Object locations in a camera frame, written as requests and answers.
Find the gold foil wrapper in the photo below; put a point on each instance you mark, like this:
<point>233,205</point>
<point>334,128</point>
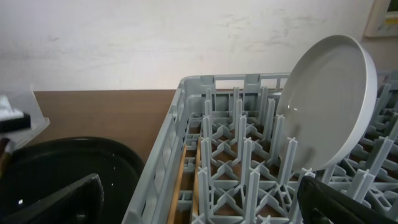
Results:
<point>7,148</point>

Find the round black serving tray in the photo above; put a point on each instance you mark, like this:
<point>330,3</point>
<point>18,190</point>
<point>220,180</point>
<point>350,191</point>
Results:
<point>38,171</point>

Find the grey dishwasher rack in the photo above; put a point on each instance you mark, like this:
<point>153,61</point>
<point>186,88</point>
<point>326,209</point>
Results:
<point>240,178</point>

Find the clear plastic storage bin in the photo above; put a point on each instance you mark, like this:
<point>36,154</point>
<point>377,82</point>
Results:
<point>27,102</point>

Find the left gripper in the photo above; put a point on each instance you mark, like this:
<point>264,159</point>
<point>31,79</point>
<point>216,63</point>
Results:
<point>12,119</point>

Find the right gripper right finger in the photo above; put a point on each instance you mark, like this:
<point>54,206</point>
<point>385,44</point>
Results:
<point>320,203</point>

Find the wall control panel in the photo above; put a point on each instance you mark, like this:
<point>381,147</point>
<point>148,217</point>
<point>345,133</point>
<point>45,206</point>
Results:
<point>382,21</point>

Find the wooden chopstick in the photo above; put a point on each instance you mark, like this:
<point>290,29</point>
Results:
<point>175,198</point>
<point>195,198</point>

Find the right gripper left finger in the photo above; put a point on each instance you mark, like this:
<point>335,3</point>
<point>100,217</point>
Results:
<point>79,202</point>

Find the white round plate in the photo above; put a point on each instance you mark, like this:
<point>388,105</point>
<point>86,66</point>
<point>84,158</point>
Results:
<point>328,101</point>

